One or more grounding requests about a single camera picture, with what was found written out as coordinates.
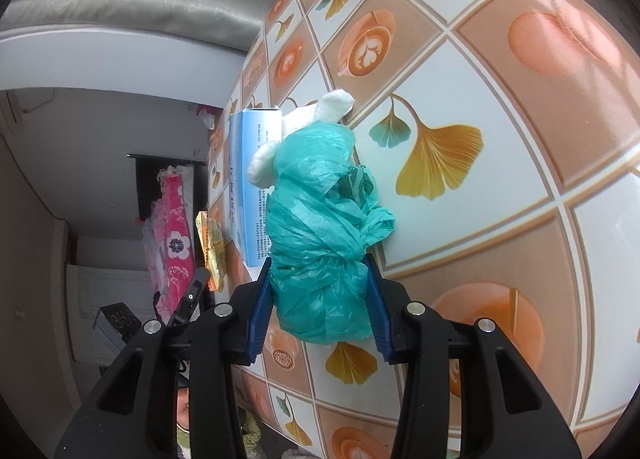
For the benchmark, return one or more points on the yellow snack wrapper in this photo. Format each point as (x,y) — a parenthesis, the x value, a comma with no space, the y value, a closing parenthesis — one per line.
(212,249)

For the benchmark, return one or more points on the white cabinet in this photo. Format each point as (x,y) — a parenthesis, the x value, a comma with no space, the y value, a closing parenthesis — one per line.
(110,284)

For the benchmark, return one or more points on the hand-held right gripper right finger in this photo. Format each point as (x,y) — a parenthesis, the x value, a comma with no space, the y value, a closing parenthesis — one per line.
(382,334)

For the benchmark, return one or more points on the white bed frame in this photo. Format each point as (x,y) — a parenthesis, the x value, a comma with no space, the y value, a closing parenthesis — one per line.
(125,69)

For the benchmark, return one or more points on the green shaggy rug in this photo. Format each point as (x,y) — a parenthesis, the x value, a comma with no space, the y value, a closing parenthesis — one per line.
(252,434)

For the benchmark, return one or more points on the blue and white carton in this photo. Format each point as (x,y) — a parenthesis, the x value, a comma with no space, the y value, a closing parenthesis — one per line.
(245,179)

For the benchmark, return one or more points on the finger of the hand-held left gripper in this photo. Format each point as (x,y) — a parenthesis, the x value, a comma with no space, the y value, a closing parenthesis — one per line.
(192,289)

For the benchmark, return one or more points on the teal plastic bag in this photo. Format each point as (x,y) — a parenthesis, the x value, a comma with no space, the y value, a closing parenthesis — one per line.
(320,239)

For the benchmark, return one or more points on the grey mattress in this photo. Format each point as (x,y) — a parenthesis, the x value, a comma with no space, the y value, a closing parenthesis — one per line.
(150,4)

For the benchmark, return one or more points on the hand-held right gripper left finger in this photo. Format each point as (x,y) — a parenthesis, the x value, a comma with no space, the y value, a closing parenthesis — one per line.
(257,324)

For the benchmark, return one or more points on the pink floral cloth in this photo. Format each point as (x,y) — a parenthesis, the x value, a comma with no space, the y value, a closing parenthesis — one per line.
(175,244)

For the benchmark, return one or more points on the leaf and cup patterned tablecloth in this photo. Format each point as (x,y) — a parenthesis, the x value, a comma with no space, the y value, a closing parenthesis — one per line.
(475,79)

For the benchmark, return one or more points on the white tissue wad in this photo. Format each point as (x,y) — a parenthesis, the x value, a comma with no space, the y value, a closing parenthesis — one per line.
(262,166)
(335,104)

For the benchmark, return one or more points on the black cabinet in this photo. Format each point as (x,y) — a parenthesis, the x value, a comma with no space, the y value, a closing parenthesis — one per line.
(145,189)

